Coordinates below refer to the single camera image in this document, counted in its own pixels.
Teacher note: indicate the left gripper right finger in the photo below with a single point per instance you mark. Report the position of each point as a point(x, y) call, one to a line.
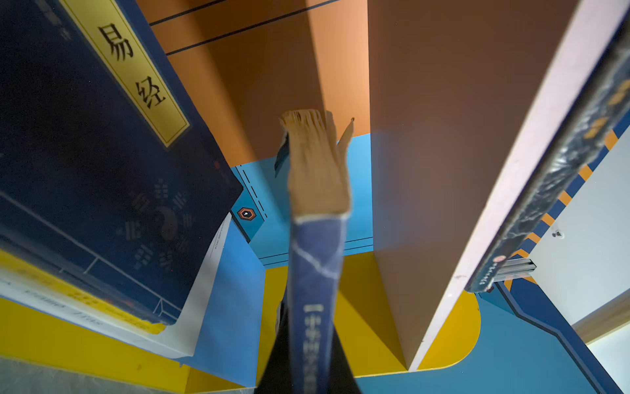
point(341, 378)

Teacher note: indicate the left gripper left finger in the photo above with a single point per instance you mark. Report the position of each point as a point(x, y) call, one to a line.
point(276, 376)

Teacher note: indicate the navy book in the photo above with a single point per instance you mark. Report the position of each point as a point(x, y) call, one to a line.
point(110, 178)
point(320, 205)

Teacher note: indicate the yellow cartoon cover book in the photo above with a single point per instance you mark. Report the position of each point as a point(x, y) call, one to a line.
point(23, 269)

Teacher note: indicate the black book orange title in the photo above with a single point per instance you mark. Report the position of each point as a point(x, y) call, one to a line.
point(602, 102)

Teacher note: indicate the yellow pink blue bookshelf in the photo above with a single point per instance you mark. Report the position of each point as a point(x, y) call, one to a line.
point(454, 103)

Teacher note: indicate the right aluminium corner post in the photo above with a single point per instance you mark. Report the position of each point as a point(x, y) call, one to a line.
point(514, 269)

